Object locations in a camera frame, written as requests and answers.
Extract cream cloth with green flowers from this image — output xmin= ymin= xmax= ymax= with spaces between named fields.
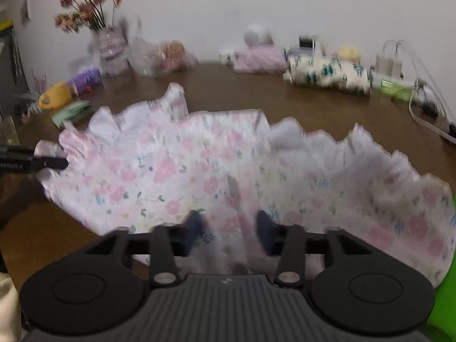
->
xmin=282 ymin=54 xmax=372 ymax=95

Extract white charging cable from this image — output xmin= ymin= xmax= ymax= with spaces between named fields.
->
xmin=382 ymin=40 xmax=428 ymax=89
xmin=395 ymin=39 xmax=450 ymax=122

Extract person's cream clothing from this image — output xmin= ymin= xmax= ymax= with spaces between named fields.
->
xmin=0 ymin=272 xmax=24 ymax=342

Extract translucent green box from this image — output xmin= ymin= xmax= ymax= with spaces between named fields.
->
xmin=380 ymin=78 xmax=414 ymax=101

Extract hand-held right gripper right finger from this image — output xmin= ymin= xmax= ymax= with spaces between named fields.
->
xmin=256 ymin=210 xmax=371 ymax=289

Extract dark panel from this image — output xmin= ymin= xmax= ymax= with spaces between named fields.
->
xmin=0 ymin=18 xmax=31 ymax=122

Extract green packet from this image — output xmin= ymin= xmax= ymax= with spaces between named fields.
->
xmin=52 ymin=100 xmax=92 ymax=129

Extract purple tissue pack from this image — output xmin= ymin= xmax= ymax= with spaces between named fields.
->
xmin=69 ymin=68 xmax=104 ymax=95

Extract dried flower bouquet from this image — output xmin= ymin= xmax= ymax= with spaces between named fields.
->
xmin=53 ymin=0 xmax=123 ymax=34

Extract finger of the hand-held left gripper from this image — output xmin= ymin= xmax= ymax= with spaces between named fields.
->
xmin=0 ymin=144 xmax=37 ymax=158
xmin=32 ymin=157 xmax=69 ymax=170

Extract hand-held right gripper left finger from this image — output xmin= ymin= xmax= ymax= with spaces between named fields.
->
xmin=84 ymin=211 xmax=207 ymax=289

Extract clear plastic bag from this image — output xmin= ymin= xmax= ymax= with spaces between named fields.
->
xmin=126 ymin=39 xmax=199 ymax=78

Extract brown snack pack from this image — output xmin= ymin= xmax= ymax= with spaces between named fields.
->
xmin=160 ymin=41 xmax=186 ymax=69

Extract white round speaker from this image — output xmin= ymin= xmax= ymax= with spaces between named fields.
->
xmin=244 ymin=25 xmax=273 ymax=48

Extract pink speckled vase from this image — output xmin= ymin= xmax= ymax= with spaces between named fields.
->
xmin=89 ymin=27 xmax=131 ymax=78

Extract white charger block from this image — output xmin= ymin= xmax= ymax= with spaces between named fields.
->
xmin=388 ymin=54 xmax=403 ymax=76
xmin=376 ymin=53 xmax=391 ymax=76

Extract yellow mug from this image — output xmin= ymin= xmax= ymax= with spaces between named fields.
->
xmin=37 ymin=82 xmax=74 ymax=111

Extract white power strip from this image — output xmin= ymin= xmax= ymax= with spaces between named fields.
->
xmin=370 ymin=67 xmax=439 ymax=97

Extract pink folded cloth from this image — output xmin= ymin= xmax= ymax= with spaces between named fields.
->
xmin=233 ymin=46 xmax=287 ymax=74

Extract long white cable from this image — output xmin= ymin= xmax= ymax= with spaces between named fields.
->
xmin=408 ymin=93 xmax=456 ymax=147

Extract pink floral ruffled dress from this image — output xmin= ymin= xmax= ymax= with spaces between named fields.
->
xmin=36 ymin=83 xmax=456 ymax=289

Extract dried lavender sprigs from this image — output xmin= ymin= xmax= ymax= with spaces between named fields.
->
xmin=11 ymin=69 xmax=49 ymax=116

